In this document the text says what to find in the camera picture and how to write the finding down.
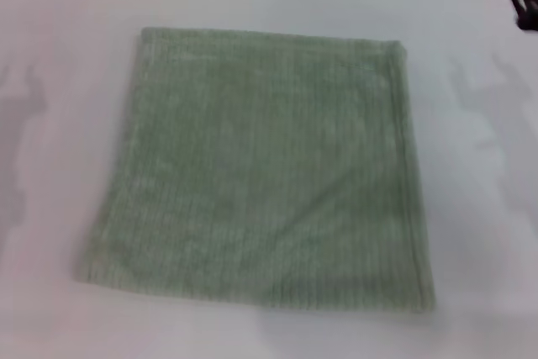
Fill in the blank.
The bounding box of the green ribbed terry towel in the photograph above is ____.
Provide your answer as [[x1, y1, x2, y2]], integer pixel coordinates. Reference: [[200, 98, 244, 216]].
[[71, 26, 436, 314]]

